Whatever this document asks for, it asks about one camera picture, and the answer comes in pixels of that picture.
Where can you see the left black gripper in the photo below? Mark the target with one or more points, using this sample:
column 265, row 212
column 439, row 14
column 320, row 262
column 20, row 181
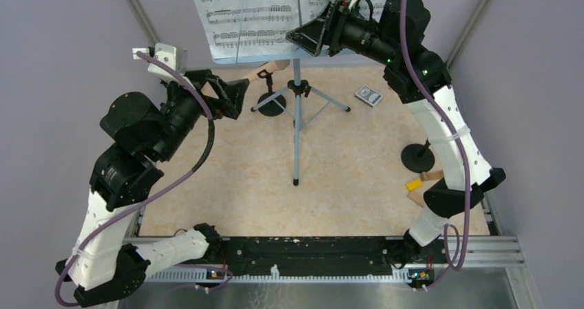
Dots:
column 233, row 91

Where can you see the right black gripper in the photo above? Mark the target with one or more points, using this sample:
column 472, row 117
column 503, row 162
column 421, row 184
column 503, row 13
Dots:
column 329, row 25

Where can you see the light blue music stand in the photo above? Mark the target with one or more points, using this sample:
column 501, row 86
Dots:
column 297, row 85

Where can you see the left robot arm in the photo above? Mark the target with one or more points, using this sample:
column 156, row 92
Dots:
column 102, row 266

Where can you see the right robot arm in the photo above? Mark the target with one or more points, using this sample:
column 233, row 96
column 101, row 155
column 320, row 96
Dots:
column 423, row 84

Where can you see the beige microphone on stand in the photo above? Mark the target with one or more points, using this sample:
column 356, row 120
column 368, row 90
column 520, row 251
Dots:
column 273, row 106

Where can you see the black microphone on stand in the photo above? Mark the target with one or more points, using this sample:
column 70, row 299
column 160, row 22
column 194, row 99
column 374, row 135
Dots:
column 418, row 158

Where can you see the wooden block by stand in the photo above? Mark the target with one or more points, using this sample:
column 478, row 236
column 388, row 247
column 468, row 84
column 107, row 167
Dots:
column 431, row 175

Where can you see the yellow block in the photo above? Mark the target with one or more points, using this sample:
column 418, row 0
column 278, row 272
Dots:
column 414, row 184

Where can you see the wooden block near right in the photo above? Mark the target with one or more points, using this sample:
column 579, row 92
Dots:
column 417, row 198

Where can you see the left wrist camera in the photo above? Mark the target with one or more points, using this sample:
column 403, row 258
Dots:
column 173, row 57

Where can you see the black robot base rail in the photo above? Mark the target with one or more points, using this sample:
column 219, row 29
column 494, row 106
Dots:
column 320, row 256

